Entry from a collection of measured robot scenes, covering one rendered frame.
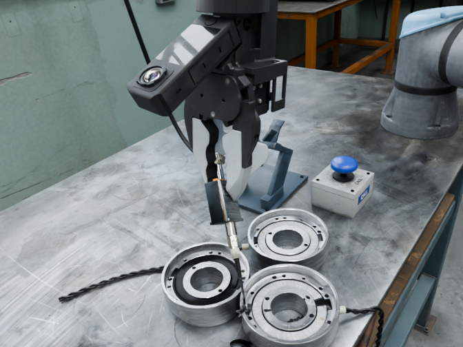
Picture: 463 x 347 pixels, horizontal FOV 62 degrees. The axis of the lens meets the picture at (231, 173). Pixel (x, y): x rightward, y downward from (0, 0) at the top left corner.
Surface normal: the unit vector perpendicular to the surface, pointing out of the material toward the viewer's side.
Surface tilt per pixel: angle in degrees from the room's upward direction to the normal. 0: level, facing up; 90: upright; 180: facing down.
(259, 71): 91
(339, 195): 90
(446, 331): 0
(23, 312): 0
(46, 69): 90
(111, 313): 0
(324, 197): 90
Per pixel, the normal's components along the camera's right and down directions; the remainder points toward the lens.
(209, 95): -0.65, 0.33
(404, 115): -0.76, 0.11
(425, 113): -0.29, 0.25
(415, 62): -0.81, 0.43
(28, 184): 0.76, 0.28
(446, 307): -0.09, -0.85
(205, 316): 0.03, 0.52
